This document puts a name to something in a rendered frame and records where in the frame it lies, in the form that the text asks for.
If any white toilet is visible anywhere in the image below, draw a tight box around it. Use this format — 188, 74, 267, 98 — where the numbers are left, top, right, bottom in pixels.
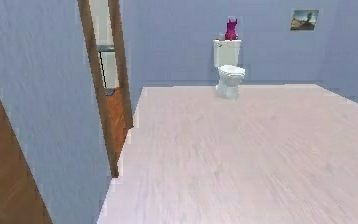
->
213, 39, 246, 100

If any framed landscape picture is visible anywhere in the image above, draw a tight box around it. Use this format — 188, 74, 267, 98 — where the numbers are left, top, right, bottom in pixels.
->
290, 9, 320, 32

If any brown wooden door frame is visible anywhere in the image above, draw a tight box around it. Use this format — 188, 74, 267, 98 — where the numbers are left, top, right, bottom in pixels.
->
76, 0, 134, 179

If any white cupboard with dark top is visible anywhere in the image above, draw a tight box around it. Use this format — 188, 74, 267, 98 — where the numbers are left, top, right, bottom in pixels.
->
97, 44, 120, 90

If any magenta spray bottle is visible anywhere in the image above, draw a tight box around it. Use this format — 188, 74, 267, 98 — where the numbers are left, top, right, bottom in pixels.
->
224, 16, 239, 42

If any brown wooden door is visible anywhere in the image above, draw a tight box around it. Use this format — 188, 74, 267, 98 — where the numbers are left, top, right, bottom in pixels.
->
0, 70, 54, 224

